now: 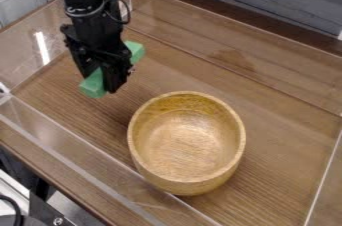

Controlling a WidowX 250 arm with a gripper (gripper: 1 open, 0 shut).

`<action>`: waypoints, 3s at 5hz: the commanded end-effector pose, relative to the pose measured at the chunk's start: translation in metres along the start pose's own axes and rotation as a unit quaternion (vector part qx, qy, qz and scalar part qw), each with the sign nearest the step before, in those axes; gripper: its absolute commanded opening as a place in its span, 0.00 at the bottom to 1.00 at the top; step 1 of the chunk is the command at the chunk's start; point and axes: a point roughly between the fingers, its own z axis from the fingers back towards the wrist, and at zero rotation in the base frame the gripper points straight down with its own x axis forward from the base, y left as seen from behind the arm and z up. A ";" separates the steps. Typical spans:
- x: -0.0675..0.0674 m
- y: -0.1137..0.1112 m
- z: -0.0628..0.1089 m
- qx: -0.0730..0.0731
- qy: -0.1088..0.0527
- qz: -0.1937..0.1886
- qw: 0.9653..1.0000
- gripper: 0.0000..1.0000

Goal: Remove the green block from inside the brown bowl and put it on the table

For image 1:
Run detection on green rectangular block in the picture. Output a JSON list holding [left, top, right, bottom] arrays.
[[79, 41, 146, 98]]

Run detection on clear acrylic tray walls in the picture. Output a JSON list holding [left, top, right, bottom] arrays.
[[0, 0, 342, 226]]

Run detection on black cable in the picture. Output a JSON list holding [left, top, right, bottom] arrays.
[[0, 194, 24, 226]]

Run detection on brown wooden bowl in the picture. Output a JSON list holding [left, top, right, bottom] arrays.
[[127, 91, 247, 196]]

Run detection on black metal bracket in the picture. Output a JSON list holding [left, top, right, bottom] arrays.
[[28, 193, 76, 226]]

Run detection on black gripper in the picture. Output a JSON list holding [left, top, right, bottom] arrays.
[[60, 0, 132, 93]]

